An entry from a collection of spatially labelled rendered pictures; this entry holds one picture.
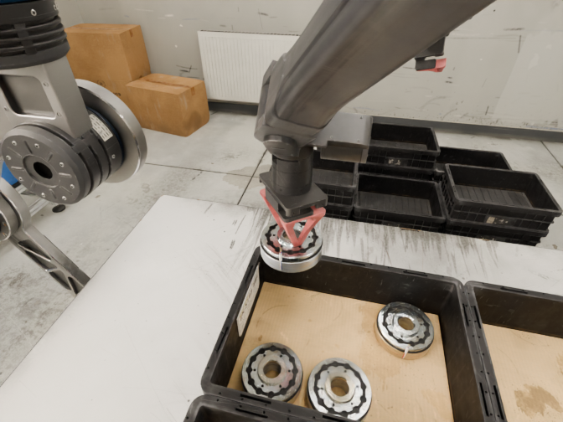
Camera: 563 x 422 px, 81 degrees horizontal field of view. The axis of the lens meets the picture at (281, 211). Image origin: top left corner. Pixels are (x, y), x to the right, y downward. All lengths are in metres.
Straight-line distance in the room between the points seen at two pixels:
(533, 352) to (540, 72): 3.02
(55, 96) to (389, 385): 0.69
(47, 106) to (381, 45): 0.52
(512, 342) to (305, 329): 0.39
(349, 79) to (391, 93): 3.17
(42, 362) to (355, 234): 0.86
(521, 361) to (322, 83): 0.65
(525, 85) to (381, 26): 3.45
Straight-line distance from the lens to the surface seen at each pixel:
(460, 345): 0.66
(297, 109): 0.29
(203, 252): 1.02
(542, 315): 0.80
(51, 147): 0.61
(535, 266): 1.20
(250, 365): 0.62
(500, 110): 3.66
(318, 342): 0.68
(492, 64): 3.48
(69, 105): 0.61
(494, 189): 1.90
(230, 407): 0.53
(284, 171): 0.44
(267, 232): 0.56
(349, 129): 0.40
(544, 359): 0.81
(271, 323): 0.70
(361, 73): 0.24
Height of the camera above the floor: 1.42
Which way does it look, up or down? 39 degrees down
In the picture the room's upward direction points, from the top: straight up
